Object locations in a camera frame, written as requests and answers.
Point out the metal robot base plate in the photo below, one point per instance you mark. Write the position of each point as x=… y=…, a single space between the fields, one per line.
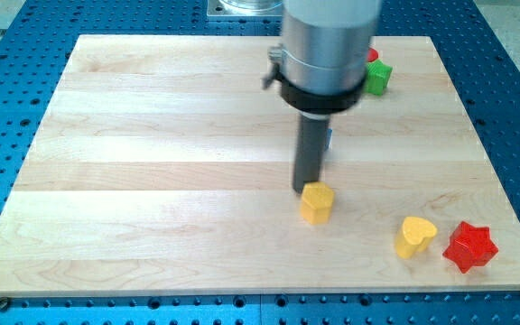
x=233 y=8

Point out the yellow hexagon block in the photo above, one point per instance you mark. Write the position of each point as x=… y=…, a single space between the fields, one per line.
x=317 y=200

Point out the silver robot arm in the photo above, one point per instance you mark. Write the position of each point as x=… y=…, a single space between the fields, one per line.
x=321 y=59

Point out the red star block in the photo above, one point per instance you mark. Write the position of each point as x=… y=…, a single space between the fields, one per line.
x=470 y=246

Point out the left board clamp screw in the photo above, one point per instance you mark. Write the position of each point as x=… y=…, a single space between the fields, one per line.
x=5 y=303

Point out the green star block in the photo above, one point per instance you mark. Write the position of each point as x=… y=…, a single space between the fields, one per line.
x=378 y=76

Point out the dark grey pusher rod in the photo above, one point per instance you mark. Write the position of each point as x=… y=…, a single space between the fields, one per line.
x=312 y=137

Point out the blue block behind rod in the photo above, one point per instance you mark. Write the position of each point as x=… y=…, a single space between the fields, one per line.
x=328 y=139

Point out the yellow heart block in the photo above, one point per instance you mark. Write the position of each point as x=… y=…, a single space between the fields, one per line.
x=413 y=236

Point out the red round block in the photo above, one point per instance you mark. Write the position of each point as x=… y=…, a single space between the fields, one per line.
x=372 y=55

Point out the light wooden board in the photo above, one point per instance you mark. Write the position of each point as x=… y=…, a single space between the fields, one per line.
x=161 y=167

